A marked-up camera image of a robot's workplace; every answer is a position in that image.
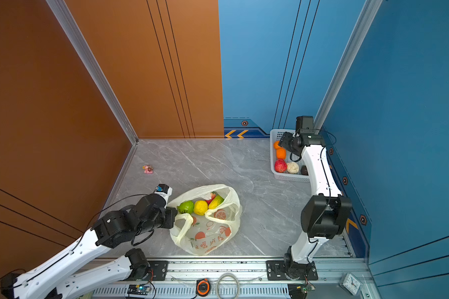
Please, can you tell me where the orange tangerine fruit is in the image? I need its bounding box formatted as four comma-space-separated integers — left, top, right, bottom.
276, 148, 287, 160

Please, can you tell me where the red apple fruit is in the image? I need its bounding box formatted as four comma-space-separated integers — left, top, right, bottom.
274, 159, 287, 173

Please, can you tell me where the cream white fruit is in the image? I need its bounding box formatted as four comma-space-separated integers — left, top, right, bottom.
286, 161, 300, 174

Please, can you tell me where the yellow lemon fruit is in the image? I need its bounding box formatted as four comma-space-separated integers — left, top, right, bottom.
193, 200, 208, 216

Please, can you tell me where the printed translucent plastic bag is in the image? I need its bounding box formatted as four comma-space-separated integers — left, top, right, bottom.
168, 184, 242, 256

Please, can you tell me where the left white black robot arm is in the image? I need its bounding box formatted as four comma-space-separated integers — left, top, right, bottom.
0, 192, 177, 299

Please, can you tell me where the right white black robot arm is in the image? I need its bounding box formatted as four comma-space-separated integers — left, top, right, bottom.
279, 132, 352, 280

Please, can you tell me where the dark brown fruit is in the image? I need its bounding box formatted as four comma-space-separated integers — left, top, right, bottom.
301, 166, 309, 176

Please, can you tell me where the red peach fruit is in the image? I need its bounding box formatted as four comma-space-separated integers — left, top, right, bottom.
205, 192, 217, 204

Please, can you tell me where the yellow green mango fruit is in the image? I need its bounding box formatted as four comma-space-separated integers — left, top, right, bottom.
208, 194, 224, 209

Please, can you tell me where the white plastic basket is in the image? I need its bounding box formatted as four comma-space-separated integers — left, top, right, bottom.
269, 129, 311, 183

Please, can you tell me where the small pink toy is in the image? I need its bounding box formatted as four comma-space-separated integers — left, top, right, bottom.
142, 165, 154, 174

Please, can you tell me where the orange black tape measure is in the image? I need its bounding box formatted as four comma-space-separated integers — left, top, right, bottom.
196, 279, 211, 297

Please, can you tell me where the left green circuit board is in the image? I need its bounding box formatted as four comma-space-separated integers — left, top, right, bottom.
127, 284, 153, 298

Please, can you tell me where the right circuit board module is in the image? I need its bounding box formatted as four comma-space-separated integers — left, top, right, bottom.
288, 283, 316, 299

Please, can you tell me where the white desk clock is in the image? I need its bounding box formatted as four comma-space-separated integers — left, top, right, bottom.
339, 272, 362, 296

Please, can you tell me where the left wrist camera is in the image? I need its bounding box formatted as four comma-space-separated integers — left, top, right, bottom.
137, 184, 173, 219

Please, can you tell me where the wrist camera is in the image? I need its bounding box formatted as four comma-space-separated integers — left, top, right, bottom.
137, 184, 173, 219
295, 116, 315, 135

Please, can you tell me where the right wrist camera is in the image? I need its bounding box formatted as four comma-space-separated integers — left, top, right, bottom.
295, 116, 315, 135

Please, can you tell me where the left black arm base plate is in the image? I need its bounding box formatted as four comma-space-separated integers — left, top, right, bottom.
132, 260, 169, 282

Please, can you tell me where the white coiled cable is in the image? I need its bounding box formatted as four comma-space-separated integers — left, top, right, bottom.
216, 273, 241, 299

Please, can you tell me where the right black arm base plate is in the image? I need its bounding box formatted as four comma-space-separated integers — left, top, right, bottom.
266, 260, 319, 281

